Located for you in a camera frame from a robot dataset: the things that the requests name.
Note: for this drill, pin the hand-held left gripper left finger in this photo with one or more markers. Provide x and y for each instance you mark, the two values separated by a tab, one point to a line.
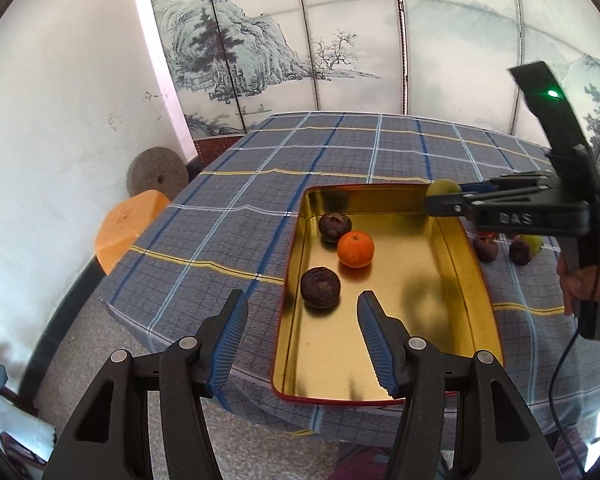
230	341

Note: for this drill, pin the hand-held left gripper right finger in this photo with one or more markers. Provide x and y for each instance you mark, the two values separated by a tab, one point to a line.
375	345

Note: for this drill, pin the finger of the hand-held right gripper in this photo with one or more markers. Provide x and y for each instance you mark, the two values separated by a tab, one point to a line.
480	188
455	206

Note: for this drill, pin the green round fruit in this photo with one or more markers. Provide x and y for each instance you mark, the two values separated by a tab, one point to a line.
535	244
442	187

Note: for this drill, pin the gold metal tray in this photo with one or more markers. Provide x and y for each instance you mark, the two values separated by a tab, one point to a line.
420	310

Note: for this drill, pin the person's right hand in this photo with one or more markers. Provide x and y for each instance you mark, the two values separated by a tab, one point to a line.
575	285

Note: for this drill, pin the small red fruit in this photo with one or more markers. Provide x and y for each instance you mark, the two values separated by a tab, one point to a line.
486	235

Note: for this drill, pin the dark wrinkled passion fruit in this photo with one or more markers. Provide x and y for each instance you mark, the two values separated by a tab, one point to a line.
520	252
320	287
335	227
486	250

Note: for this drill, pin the orange mandarin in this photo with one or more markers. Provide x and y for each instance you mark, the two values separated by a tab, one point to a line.
356	249

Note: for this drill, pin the blue plaid tablecloth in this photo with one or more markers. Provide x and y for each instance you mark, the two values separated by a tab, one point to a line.
220	230

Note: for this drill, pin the orange plastic stool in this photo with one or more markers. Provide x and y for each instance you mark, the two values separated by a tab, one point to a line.
125	227

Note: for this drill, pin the round grey millstone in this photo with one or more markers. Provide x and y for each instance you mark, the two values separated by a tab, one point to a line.
155	170

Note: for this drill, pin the landscape painted folding screen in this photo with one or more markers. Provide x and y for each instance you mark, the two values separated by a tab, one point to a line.
355	20

